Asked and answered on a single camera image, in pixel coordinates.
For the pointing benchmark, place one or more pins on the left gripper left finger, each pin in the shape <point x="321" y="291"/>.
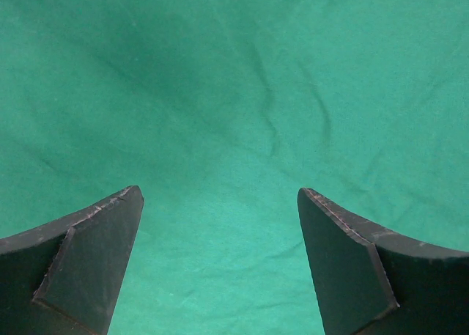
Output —
<point x="64" y="277"/>

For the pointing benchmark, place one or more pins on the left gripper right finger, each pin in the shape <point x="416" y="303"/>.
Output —
<point x="372" y="280"/>

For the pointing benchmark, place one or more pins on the green surgical cloth wrap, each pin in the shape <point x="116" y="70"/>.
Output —
<point x="220" y="111"/>

